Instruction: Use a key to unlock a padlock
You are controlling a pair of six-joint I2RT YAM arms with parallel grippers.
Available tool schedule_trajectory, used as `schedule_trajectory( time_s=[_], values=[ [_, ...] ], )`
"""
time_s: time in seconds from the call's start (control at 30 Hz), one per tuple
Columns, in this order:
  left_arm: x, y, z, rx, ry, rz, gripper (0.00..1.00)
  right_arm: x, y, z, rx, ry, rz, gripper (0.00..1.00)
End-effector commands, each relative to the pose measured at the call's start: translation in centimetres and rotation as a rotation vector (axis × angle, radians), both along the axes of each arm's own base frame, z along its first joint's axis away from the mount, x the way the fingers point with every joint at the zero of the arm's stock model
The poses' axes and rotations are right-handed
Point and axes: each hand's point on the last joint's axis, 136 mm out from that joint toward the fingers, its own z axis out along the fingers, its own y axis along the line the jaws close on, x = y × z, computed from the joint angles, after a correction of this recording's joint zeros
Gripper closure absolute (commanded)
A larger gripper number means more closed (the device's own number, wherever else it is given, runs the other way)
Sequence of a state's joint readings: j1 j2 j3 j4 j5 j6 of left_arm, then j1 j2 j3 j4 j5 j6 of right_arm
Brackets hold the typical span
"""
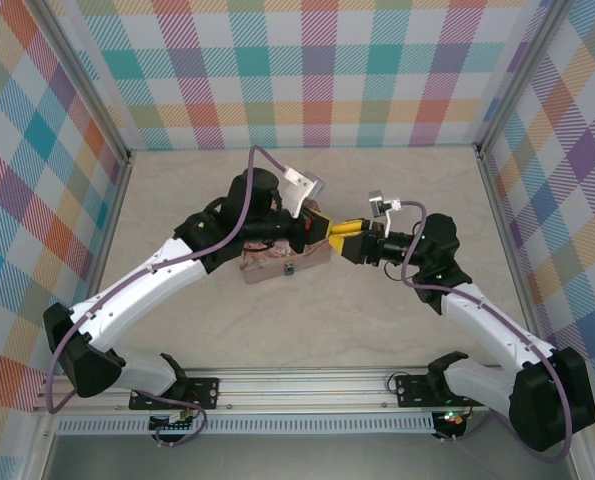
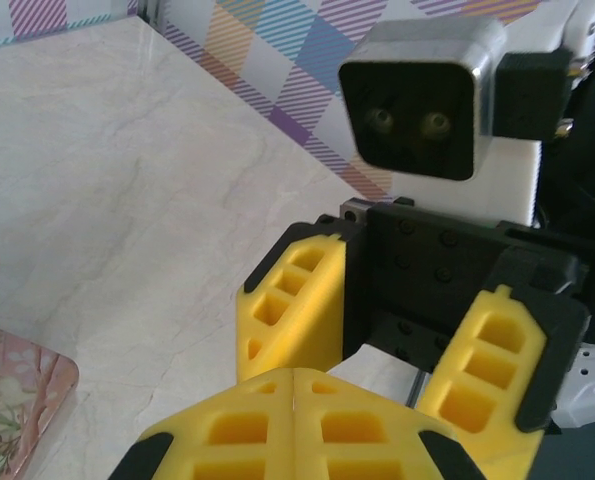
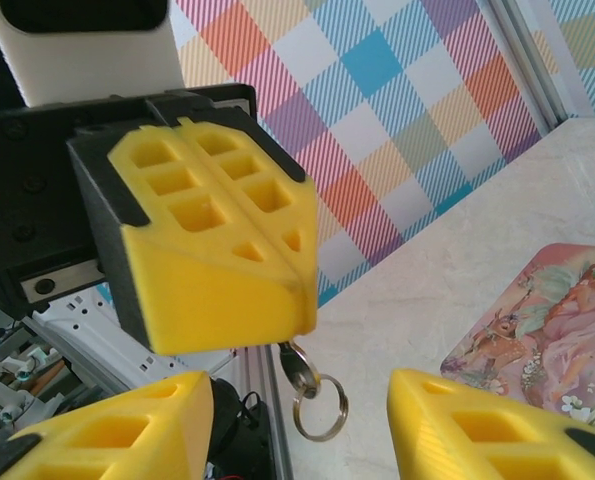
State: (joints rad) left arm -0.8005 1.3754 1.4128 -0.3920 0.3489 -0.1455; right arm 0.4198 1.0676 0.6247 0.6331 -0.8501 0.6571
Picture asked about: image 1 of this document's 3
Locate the left black mount plate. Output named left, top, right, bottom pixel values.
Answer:
left=129, top=377, right=221, bottom=411

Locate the right small controller board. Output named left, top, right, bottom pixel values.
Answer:
left=435, top=408, right=467, bottom=429

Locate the black mount plate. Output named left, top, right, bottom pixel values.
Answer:
left=129, top=377, right=221, bottom=411
left=394, top=374, right=478, bottom=409

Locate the pink printed tin box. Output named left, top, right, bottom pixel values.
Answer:
left=236, top=199, right=334, bottom=285

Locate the left aluminium frame post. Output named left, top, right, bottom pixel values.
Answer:
left=39, top=0, right=134, bottom=164

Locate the white slotted cable duct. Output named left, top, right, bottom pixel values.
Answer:
left=56, top=417, right=436, bottom=435

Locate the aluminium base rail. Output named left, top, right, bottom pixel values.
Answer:
left=31, top=367, right=521, bottom=414

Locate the right aluminium frame post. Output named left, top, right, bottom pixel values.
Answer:
left=474, top=0, right=576, bottom=159

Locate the small controller board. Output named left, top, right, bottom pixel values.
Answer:
left=435, top=408, right=467, bottom=429
left=149, top=412, right=199, bottom=434

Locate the left small controller board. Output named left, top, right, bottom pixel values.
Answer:
left=149, top=412, right=199, bottom=434

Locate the right black mount plate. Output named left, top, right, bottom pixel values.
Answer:
left=394, top=374, right=478, bottom=409

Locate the aluminium frame post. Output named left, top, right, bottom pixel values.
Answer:
left=474, top=0, right=576, bottom=159
left=39, top=0, right=134, bottom=164

